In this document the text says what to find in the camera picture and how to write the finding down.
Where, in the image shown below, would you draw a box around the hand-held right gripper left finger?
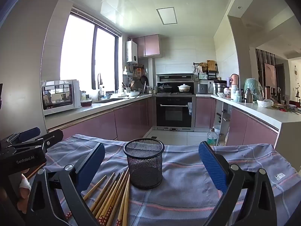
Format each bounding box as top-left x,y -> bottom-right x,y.
25,143 -> 105,226

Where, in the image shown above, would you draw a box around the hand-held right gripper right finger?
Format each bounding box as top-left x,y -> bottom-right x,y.
198,141 -> 277,226

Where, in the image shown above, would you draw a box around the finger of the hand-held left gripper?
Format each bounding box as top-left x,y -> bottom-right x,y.
5,127 -> 41,144
11,129 -> 64,156

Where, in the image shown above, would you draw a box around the long brown chopstick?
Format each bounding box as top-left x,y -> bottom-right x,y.
26,162 -> 46,179

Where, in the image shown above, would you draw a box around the bunch of wooden chopsticks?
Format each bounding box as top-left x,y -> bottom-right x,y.
64,168 -> 131,226

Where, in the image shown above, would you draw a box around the black mesh utensil holder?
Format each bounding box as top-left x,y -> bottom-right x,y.
123,138 -> 165,189

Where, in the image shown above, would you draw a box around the person's left hand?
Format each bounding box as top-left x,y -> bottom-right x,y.
18,173 -> 32,200

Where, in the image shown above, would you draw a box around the cooking oil bottle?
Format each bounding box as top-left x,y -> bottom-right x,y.
207,128 -> 218,146

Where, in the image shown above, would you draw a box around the blue checked cloth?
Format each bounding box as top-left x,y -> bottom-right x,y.
26,134 -> 299,226

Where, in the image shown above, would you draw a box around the white countertop microwave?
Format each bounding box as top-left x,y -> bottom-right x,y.
41,79 -> 81,116

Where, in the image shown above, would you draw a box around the white kitchen countertop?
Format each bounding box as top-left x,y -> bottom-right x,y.
43,93 -> 301,130

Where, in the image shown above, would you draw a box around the black built-in oven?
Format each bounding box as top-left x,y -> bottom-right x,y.
155,94 -> 196,131

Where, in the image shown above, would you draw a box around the steel kitchen sink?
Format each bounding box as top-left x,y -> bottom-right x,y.
94,98 -> 123,103

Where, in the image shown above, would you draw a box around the steel kitchen faucet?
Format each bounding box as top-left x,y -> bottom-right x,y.
97,73 -> 104,101

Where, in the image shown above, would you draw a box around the stacked steel pots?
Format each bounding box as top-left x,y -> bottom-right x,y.
214,82 -> 227,95

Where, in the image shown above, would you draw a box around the large kitchen window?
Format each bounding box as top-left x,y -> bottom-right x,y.
60,8 -> 123,95

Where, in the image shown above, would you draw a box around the teal appliance in plastic bag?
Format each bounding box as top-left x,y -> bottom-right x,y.
244,78 -> 264,101

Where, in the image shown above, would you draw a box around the black cooking pot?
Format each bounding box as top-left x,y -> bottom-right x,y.
157,83 -> 173,93

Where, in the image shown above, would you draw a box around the black range hood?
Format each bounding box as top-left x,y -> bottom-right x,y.
156,74 -> 195,83

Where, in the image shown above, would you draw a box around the ceiling light panel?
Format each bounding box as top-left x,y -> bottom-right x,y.
156,8 -> 177,25

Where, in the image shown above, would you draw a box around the black wall rack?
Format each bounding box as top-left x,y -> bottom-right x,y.
193,60 -> 219,81

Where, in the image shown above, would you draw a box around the pink wall painting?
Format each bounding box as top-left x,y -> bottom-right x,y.
263,62 -> 277,86

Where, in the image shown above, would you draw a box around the white wall water heater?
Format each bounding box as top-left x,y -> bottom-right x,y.
126,40 -> 139,64

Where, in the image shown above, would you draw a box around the pink wall cabinet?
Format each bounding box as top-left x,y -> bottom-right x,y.
133,34 -> 160,58

